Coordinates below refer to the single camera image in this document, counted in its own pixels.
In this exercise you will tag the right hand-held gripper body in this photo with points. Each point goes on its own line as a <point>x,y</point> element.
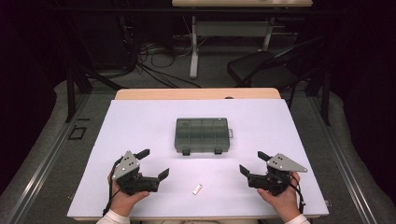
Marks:
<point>274,182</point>

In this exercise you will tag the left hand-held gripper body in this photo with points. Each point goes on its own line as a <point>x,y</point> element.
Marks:
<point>130,182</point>

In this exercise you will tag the small white rectangular piece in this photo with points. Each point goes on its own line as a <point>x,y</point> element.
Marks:
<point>197,189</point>

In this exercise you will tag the grey plastic compartment box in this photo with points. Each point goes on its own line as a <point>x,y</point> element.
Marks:
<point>202,135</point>

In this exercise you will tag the person's left hand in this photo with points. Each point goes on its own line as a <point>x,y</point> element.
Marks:
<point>123,200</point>

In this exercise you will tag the person's right hand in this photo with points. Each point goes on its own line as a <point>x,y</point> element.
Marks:
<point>285,203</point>

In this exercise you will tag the white table board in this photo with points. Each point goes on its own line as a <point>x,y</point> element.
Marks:
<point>202,174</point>

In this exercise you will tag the small metal board clip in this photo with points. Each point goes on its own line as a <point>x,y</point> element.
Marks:
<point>327,203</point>

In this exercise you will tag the light wooden table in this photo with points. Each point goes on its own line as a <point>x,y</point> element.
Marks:
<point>186,93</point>

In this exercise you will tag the black metal stand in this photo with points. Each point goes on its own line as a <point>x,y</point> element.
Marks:
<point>326,99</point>
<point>71,93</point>

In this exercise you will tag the black folding chair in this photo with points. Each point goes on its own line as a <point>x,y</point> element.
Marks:
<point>252,67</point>

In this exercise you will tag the background desk with white legs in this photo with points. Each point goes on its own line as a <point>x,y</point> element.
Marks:
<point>230,28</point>

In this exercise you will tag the metal floor rail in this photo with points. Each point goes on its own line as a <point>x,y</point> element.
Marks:
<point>342,161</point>
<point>40,161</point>

